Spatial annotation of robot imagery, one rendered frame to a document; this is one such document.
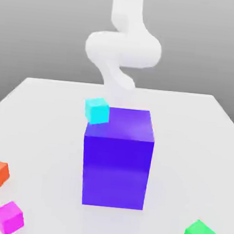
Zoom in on small cyan cube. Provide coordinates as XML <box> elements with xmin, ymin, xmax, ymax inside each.
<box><xmin>82</xmin><ymin>95</ymin><xmax>112</xmax><ymax>127</ymax></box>

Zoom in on small magenta cube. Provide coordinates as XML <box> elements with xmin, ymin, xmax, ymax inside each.
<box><xmin>0</xmin><ymin>199</ymin><xmax>27</xmax><ymax>234</ymax></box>

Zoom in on large purple box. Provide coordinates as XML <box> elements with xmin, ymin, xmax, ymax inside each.
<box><xmin>77</xmin><ymin>104</ymin><xmax>158</xmax><ymax>211</ymax></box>

